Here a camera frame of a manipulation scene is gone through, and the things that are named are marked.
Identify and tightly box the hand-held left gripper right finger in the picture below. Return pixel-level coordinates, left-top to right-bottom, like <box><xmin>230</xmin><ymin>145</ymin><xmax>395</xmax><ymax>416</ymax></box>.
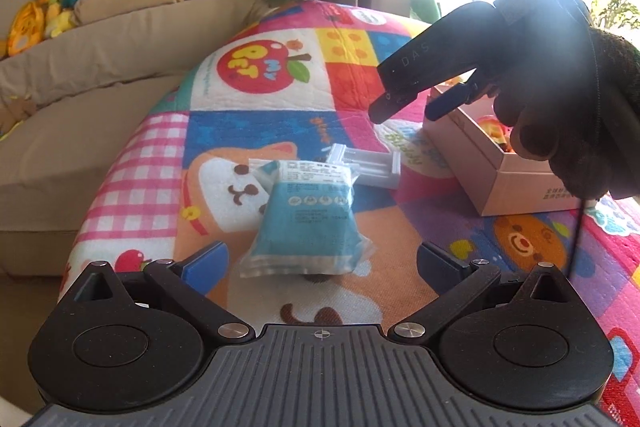
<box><xmin>387</xmin><ymin>241</ymin><xmax>573</xmax><ymax>350</ymax></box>

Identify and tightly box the small brown plush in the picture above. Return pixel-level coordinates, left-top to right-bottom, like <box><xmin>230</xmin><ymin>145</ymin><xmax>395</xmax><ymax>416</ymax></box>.
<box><xmin>0</xmin><ymin>96</ymin><xmax>37</xmax><ymax>134</ymax></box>

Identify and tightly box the yellow orange round plush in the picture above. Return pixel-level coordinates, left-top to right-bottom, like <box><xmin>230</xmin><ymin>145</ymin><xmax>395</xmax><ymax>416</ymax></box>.
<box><xmin>0</xmin><ymin>0</ymin><xmax>47</xmax><ymax>58</ymax></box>

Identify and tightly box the pink pig toy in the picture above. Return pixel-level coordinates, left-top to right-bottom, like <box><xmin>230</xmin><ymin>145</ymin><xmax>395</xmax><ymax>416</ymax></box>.
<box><xmin>477</xmin><ymin>116</ymin><xmax>516</xmax><ymax>154</ymax></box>

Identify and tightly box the white plastic holder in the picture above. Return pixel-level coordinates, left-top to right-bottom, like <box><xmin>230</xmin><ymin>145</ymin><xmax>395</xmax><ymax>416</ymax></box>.
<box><xmin>320</xmin><ymin>143</ymin><xmax>402</xmax><ymax>189</ymax></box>

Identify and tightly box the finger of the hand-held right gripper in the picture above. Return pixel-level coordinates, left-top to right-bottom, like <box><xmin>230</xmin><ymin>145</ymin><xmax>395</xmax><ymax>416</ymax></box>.
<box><xmin>425</xmin><ymin>83</ymin><xmax>476</xmax><ymax>121</ymax></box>
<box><xmin>369</xmin><ymin>93</ymin><xmax>416</xmax><ymax>124</ymax></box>

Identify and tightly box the yellow bird plush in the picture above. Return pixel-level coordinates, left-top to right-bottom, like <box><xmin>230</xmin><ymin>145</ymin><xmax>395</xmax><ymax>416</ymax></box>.
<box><xmin>37</xmin><ymin>0</ymin><xmax>77</xmax><ymax>40</ymax></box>

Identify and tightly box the blue white packet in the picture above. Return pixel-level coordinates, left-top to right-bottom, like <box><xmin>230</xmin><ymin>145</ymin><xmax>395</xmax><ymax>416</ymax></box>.
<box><xmin>239</xmin><ymin>159</ymin><xmax>376</xmax><ymax>280</ymax></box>

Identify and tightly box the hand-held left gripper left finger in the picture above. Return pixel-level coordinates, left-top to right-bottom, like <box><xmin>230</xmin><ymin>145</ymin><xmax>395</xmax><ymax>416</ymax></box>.
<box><xmin>74</xmin><ymin>241</ymin><xmax>257</xmax><ymax>349</ymax></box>

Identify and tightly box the pink cardboard box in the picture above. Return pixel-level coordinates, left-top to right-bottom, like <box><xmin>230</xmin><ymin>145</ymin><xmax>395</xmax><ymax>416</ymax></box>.
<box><xmin>422</xmin><ymin>84</ymin><xmax>601</xmax><ymax>217</ymax></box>

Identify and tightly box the green soft object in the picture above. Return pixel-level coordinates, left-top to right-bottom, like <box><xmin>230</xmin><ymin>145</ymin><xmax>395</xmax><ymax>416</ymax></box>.
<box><xmin>410</xmin><ymin>0</ymin><xmax>442</xmax><ymax>26</ymax></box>

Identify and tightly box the beige sofa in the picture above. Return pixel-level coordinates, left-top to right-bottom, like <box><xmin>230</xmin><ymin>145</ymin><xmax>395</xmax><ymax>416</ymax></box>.
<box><xmin>0</xmin><ymin>0</ymin><xmax>281</xmax><ymax>278</ymax></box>

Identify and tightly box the colourful printed play mat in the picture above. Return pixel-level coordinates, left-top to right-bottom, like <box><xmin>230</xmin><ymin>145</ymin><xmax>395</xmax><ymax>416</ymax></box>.
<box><xmin>57</xmin><ymin>0</ymin><xmax>640</xmax><ymax>427</ymax></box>

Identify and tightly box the person's right hand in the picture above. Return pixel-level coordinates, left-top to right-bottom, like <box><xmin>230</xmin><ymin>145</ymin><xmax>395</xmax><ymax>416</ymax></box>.
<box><xmin>494</xmin><ymin>24</ymin><xmax>640</xmax><ymax>202</ymax></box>

